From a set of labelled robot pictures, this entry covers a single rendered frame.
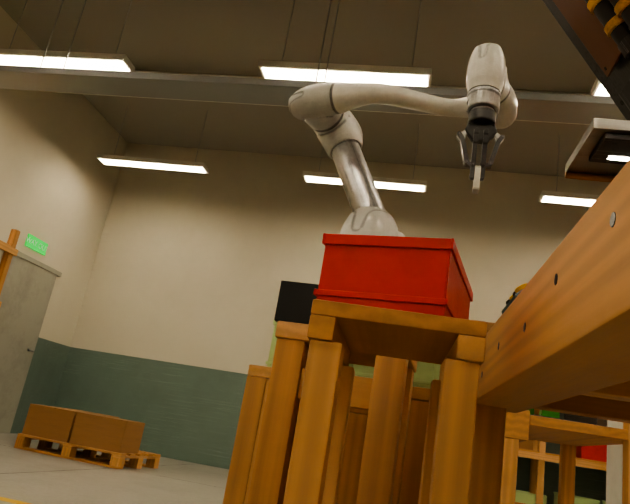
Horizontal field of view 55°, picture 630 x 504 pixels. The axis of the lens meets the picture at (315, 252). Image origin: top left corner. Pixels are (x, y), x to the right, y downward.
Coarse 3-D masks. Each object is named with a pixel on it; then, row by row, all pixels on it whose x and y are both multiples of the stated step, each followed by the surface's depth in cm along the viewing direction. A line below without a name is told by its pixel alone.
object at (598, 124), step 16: (592, 128) 92; (608, 128) 91; (624, 128) 91; (592, 144) 96; (608, 144) 93; (624, 144) 92; (576, 160) 101; (592, 160) 98; (608, 160) 98; (624, 160) 97; (576, 176) 105; (592, 176) 104; (608, 176) 104
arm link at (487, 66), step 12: (480, 48) 168; (492, 48) 167; (480, 60) 166; (492, 60) 165; (504, 60) 168; (468, 72) 169; (480, 72) 165; (492, 72) 164; (504, 72) 167; (468, 84) 168; (480, 84) 164; (492, 84) 164; (504, 84) 167; (504, 96) 172
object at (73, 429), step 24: (48, 408) 609; (24, 432) 608; (48, 432) 600; (72, 432) 592; (96, 432) 587; (120, 432) 582; (72, 456) 591; (96, 456) 653; (120, 456) 573; (144, 456) 615
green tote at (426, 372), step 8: (272, 336) 207; (272, 344) 206; (272, 352) 205; (272, 360) 204; (360, 368) 192; (368, 368) 191; (424, 368) 185; (432, 368) 184; (360, 376) 191; (368, 376) 190; (416, 376) 185; (424, 376) 184; (432, 376) 183; (416, 384) 184; (424, 384) 183
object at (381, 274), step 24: (336, 240) 98; (360, 240) 96; (384, 240) 95; (408, 240) 94; (432, 240) 93; (336, 264) 97; (360, 264) 96; (384, 264) 94; (408, 264) 93; (432, 264) 92; (456, 264) 98; (336, 288) 96; (360, 288) 94; (384, 288) 93; (408, 288) 92; (432, 288) 90; (456, 288) 99; (432, 312) 89; (456, 312) 101
